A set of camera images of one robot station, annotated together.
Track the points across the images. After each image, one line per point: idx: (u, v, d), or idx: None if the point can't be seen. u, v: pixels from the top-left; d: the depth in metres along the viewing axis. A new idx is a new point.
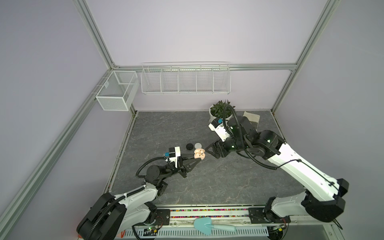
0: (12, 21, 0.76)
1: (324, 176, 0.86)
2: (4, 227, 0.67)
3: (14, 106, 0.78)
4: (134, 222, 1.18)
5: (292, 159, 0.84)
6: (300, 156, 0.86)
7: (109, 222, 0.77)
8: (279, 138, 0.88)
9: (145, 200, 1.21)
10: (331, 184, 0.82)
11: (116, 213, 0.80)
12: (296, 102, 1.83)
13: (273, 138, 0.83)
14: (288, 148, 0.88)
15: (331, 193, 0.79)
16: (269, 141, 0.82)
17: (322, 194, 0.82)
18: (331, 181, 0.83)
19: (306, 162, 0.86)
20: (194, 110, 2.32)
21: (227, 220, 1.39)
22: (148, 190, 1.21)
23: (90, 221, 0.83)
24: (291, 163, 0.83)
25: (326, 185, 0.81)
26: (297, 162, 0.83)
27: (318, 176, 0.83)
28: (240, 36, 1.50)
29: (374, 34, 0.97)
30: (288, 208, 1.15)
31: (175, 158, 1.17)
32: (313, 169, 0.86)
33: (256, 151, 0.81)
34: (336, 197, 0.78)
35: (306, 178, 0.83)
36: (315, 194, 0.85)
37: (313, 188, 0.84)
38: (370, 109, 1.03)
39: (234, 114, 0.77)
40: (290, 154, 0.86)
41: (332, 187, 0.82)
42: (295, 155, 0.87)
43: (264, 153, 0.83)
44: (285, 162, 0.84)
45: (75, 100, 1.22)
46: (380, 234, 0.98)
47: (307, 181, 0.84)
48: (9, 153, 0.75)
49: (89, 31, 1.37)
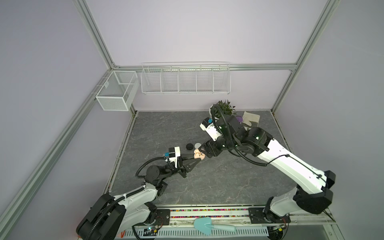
0: (12, 22, 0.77)
1: (312, 169, 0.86)
2: (4, 227, 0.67)
3: (14, 107, 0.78)
4: (134, 222, 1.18)
5: (281, 154, 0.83)
6: (288, 151, 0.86)
7: (109, 223, 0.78)
8: (267, 134, 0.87)
9: (145, 200, 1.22)
10: (319, 177, 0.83)
11: (115, 214, 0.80)
12: (296, 102, 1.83)
13: (261, 135, 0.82)
14: (277, 143, 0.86)
15: (319, 185, 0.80)
16: (257, 138, 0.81)
17: (311, 187, 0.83)
18: (318, 174, 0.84)
19: (294, 157, 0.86)
20: (194, 110, 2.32)
21: (227, 220, 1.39)
22: (148, 190, 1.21)
23: (90, 222, 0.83)
24: (279, 158, 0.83)
25: (314, 178, 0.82)
26: (286, 157, 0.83)
27: (306, 170, 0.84)
28: (241, 36, 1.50)
29: (374, 34, 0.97)
30: (284, 206, 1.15)
31: (175, 158, 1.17)
32: (301, 162, 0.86)
33: (245, 149, 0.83)
34: (324, 189, 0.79)
35: (295, 172, 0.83)
36: (304, 187, 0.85)
37: (302, 181, 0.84)
38: (370, 109, 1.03)
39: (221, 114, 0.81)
40: (279, 149, 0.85)
41: (320, 180, 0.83)
42: (283, 150, 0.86)
43: (253, 149, 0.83)
44: (274, 158, 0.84)
45: (74, 100, 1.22)
46: (380, 234, 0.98)
47: (296, 175, 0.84)
48: (9, 153, 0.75)
49: (89, 31, 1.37)
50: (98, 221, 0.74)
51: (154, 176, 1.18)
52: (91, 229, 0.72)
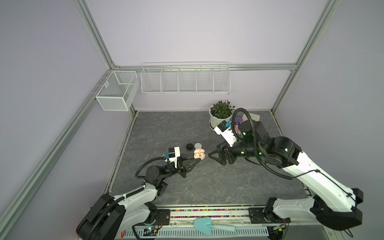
0: (12, 22, 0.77)
1: (342, 186, 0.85)
2: (4, 228, 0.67)
3: (14, 106, 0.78)
4: (133, 222, 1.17)
5: (311, 170, 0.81)
6: (319, 166, 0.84)
7: (109, 223, 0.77)
8: (295, 145, 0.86)
9: (145, 200, 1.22)
10: (349, 195, 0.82)
11: (115, 214, 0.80)
12: (296, 102, 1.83)
13: (289, 146, 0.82)
14: (306, 157, 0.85)
15: (349, 205, 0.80)
16: (286, 150, 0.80)
17: (339, 205, 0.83)
18: (348, 192, 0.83)
19: (324, 173, 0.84)
20: (194, 110, 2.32)
21: (227, 220, 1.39)
22: (147, 190, 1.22)
23: (89, 222, 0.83)
24: (310, 174, 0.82)
25: (344, 197, 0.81)
26: (317, 174, 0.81)
27: (336, 187, 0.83)
28: (240, 36, 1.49)
29: (374, 34, 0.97)
30: (293, 212, 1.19)
31: (175, 158, 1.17)
32: (331, 180, 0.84)
33: (273, 160, 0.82)
34: (354, 209, 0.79)
35: (325, 190, 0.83)
36: (331, 204, 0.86)
37: (330, 198, 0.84)
38: (370, 109, 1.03)
39: (249, 118, 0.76)
40: (308, 164, 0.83)
41: (350, 199, 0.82)
42: (312, 165, 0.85)
43: (281, 161, 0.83)
44: (303, 173, 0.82)
45: (75, 100, 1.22)
46: (380, 234, 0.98)
47: (324, 192, 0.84)
48: (9, 153, 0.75)
49: (89, 31, 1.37)
50: (97, 222, 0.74)
51: (154, 176, 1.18)
52: (91, 229, 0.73)
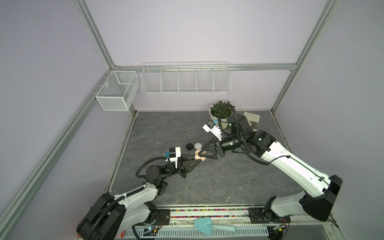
0: (12, 22, 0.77)
1: (315, 171, 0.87)
2: (4, 227, 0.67)
3: (14, 106, 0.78)
4: (133, 222, 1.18)
5: (282, 155, 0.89)
6: (291, 152, 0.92)
7: (109, 223, 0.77)
8: (270, 137, 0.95)
9: (145, 199, 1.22)
10: (321, 179, 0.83)
11: (116, 213, 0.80)
12: (295, 102, 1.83)
13: (265, 137, 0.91)
14: (279, 145, 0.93)
15: (320, 187, 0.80)
16: (260, 139, 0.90)
17: (313, 189, 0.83)
18: (321, 176, 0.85)
19: (295, 158, 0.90)
20: (194, 110, 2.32)
21: (227, 220, 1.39)
22: (148, 190, 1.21)
23: (90, 222, 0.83)
24: (280, 158, 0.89)
25: (315, 180, 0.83)
26: (286, 158, 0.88)
27: (308, 171, 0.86)
28: (240, 36, 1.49)
29: (375, 34, 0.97)
30: (286, 207, 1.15)
31: (175, 158, 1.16)
32: (302, 164, 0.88)
33: (249, 148, 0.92)
34: (325, 191, 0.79)
35: (297, 174, 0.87)
36: (308, 190, 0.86)
37: (305, 183, 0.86)
38: (370, 109, 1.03)
39: (233, 112, 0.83)
40: (280, 151, 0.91)
41: (323, 182, 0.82)
42: (285, 151, 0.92)
43: (256, 150, 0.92)
44: (275, 158, 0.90)
45: (75, 100, 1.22)
46: (380, 234, 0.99)
47: (297, 176, 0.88)
48: (9, 153, 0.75)
49: (89, 31, 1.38)
50: (97, 221, 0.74)
51: (153, 176, 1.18)
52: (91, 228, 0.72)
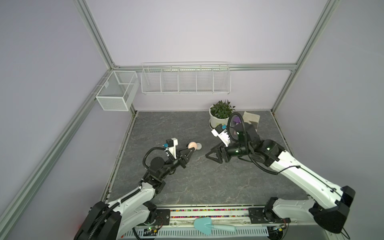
0: (12, 21, 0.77)
1: (326, 182, 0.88)
2: (4, 228, 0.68)
3: (14, 106, 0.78)
4: (134, 224, 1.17)
5: (291, 166, 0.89)
6: (300, 162, 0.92)
7: (105, 231, 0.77)
8: (278, 146, 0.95)
9: (143, 200, 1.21)
10: (333, 190, 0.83)
11: (111, 221, 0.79)
12: (295, 102, 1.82)
13: (273, 146, 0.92)
14: (288, 155, 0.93)
15: (333, 199, 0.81)
16: (269, 149, 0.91)
17: (325, 201, 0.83)
18: (332, 188, 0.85)
19: (305, 168, 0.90)
20: (194, 110, 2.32)
21: (227, 220, 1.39)
22: (144, 191, 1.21)
23: (85, 232, 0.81)
24: (291, 168, 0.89)
25: (327, 191, 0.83)
26: (297, 169, 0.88)
27: (319, 182, 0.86)
28: (240, 36, 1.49)
29: (375, 34, 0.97)
30: (291, 211, 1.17)
31: (173, 147, 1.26)
32: (314, 175, 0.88)
33: (258, 158, 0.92)
34: (338, 203, 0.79)
35: (308, 185, 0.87)
36: (319, 201, 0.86)
37: (316, 195, 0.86)
38: (370, 109, 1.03)
39: (241, 119, 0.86)
40: (290, 161, 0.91)
41: (335, 194, 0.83)
42: (294, 162, 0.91)
43: (264, 159, 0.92)
44: (285, 169, 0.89)
45: (75, 100, 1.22)
46: (379, 234, 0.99)
47: (308, 187, 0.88)
48: (8, 153, 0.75)
49: (89, 31, 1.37)
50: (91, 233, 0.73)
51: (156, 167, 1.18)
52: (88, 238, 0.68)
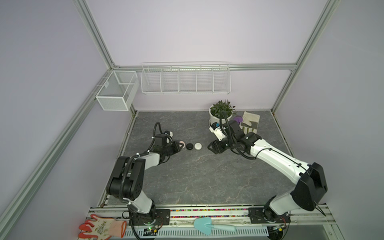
0: (12, 21, 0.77)
1: (295, 159, 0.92)
2: (4, 228, 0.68)
3: (14, 106, 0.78)
4: (141, 206, 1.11)
5: (264, 148, 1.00)
6: (272, 145, 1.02)
7: (135, 174, 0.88)
8: (257, 136, 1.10)
9: (152, 162, 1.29)
10: (299, 165, 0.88)
11: (138, 167, 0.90)
12: (295, 102, 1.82)
13: (251, 136, 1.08)
14: (264, 142, 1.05)
15: (297, 172, 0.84)
16: (247, 138, 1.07)
17: (292, 176, 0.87)
18: (299, 163, 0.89)
19: (276, 150, 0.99)
20: (194, 110, 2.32)
21: (227, 220, 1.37)
22: (151, 153, 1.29)
23: (116, 180, 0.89)
24: (263, 150, 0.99)
25: (293, 166, 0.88)
26: (268, 150, 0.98)
27: (287, 159, 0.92)
28: (240, 36, 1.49)
29: (375, 34, 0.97)
30: (283, 202, 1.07)
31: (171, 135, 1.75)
32: (283, 154, 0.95)
33: (239, 146, 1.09)
34: (301, 174, 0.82)
35: (277, 163, 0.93)
36: (289, 177, 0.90)
37: (285, 171, 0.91)
38: (370, 109, 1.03)
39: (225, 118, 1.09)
40: (263, 145, 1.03)
41: (301, 168, 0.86)
42: (267, 145, 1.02)
43: (245, 148, 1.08)
44: (259, 151, 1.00)
45: (75, 100, 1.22)
46: (380, 234, 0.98)
47: (278, 165, 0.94)
48: (8, 153, 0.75)
49: (89, 30, 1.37)
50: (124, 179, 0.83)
51: (162, 135, 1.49)
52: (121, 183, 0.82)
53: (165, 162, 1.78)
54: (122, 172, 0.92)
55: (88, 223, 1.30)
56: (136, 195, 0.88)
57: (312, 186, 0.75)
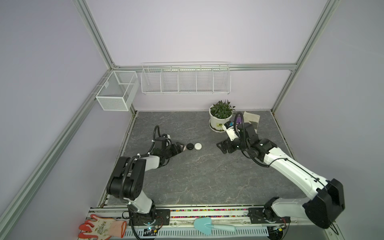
0: (13, 21, 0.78)
1: (312, 174, 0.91)
2: (4, 227, 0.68)
3: (15, 105, 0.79)
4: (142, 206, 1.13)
5: (280, 157, 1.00)
6: (287, 155, 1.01)
7: (136, 174, 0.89)
8: (272, 143, 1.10)
9: (153, 165, 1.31)
10: (316, 180, 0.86)
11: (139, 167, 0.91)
12: (296, 102, 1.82)
13: (266, 143, 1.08)
14: (279, 150, 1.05)
15: (315, 187, 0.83)
16: (262, 145, 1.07)
17: (308, 189, 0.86)
18: (316, 178, 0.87)
19: (293, 161, 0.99)
20: (194, 110, 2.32)
21: (227, 220, 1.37)
22: (153, 157, 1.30)
23: (118, 179, 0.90)
24: (278, 160, 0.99)
25: (310, 180, 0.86)
26: (284, 160, 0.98)
27: (304, 172, 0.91)
28: (240, 36, 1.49)
29: (374, 35, 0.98)
30: (288, 209, 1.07)
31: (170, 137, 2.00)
32: (299, 166, 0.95)
33: (252, 152, 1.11)
34: (319, 190, 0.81)
35: (293, 174, 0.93)
36: (304, 190, 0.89)
37: (302, 184, 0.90)
38: (369, 109, 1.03)
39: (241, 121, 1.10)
40: (279, 154, 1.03)
41: (318, 183, 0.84)
42: (283, 155, 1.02)
43: (259, 154, 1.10)
44: (273, 160, 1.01)
45: (75, 100, 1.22)
46: (379, 233, 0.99)
47: (294, 177, 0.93)
48: (8, 153, 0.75)
49: (89, 31, 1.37)
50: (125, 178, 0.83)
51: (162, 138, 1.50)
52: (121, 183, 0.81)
53: (165, 163, 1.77)
54: (122, 172, 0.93)
55: (88, 223, 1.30)
56: (137, 194, 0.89)
57: (329, 202, 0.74)
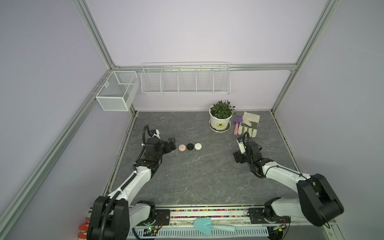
0: (13, 21, 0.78)
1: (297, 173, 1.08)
2: (4, 228, 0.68)
3: (15, 106, 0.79)
4: (138, 220, 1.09)
5: (271, 165, 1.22)
6: (278, 164, 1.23)
7: (117, 218, 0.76)
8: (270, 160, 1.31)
9: (142, 183, 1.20)
10: (300, 175, 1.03)
11: (120, 209, 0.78)
12: (296, 102, 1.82)
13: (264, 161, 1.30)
14: (274, 163, 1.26)
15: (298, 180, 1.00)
16: (261, 162, 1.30)
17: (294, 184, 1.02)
18: (300, 174, 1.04)
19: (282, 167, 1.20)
20: (194, 110, 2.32)
21: (227, 220, 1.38)
22: (140, 174, 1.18)
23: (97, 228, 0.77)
24: (270, 167, 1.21)
25: (295, 176, 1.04)
26: (274, 166, 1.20)
27: (290, 172, 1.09)
28: (240, 35, 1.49)
29: (374, 35, 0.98)
30: (287, 207, 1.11)
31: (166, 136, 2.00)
32: (287, 169, 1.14)
33: (254, 168, 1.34)
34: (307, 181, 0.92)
35: (282, 176, 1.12)
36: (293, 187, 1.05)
37: (290, 182, 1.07)
38: (369, 109, 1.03)
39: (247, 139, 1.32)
40: (273, 165, 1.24)
41: (302, 177, 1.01)
42: (275, 164, 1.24)
43: (259, 170, 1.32)
44: (266, 168, 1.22)
45: (75, 100, 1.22)
46: (379, 233, 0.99)
47: (283, 178, 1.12)
48: (8, 152, 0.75)
49: (89, 30, 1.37)
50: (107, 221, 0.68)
51: (152, 140, 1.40)
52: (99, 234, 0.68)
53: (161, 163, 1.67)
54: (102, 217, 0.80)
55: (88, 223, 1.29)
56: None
57: (311, 190, 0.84)
